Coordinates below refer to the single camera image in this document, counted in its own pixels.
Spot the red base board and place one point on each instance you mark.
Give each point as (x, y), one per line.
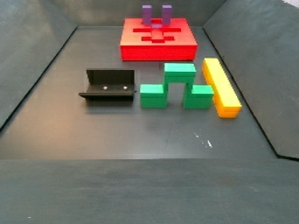
(158, 42)

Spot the black angle fixture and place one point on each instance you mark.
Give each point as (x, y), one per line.
(110, 84)

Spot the green stepped block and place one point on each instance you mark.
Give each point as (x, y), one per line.
(178, 75)

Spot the yellow long block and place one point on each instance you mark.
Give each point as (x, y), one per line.
(226, 100)

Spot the purple U-shaped block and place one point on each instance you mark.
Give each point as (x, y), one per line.
(157, 16)

